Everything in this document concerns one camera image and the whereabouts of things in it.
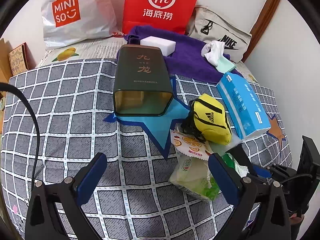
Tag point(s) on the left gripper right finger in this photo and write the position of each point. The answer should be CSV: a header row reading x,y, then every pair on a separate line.
x,y
260,210

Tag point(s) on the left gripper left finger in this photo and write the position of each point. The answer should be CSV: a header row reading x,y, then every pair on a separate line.
x,y
43,220

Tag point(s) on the blue tissue pack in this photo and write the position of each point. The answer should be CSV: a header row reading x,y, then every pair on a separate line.
x,y
247,113

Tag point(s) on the yellow Adidas mini pouch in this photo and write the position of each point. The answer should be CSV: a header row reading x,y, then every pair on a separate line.
x,y
207,121

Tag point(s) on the white sponge block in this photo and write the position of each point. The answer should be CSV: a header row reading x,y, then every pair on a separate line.
x,y
167,47

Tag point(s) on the grey checked bedsheet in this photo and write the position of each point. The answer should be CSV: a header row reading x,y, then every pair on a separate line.
x,y
134,198

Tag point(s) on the orange print snack packet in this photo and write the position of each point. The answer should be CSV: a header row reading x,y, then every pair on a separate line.
x,y
190,146

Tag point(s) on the mint green cloth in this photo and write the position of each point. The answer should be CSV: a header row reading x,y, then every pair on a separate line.
x,y
224,65

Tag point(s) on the white cotton glove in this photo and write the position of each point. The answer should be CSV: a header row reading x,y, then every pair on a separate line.
x,y
213,52

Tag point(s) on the brown cardboard box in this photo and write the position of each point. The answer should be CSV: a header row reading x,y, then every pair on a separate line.
x,y
13,62

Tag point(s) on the purple fleece towel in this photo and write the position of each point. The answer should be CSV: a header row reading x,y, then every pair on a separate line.
x,y
186,60

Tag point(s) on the dark green tin box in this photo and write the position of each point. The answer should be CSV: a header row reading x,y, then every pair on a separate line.
x,y
142,85

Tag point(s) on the beige Nike waist bag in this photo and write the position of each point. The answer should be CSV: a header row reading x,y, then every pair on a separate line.
x,y
206,25

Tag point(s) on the newspaper print fruit cover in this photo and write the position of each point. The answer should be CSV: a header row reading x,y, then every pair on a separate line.
x,y
88,50

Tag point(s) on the white Miniso plastic bag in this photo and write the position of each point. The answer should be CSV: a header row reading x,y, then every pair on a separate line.
x,y
67,22

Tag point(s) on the red paper shopping bag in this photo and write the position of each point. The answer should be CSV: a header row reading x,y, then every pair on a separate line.
x,y
171,15

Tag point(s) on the brown wooden door frame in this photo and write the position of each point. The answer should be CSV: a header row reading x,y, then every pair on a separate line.
x,y
261,25

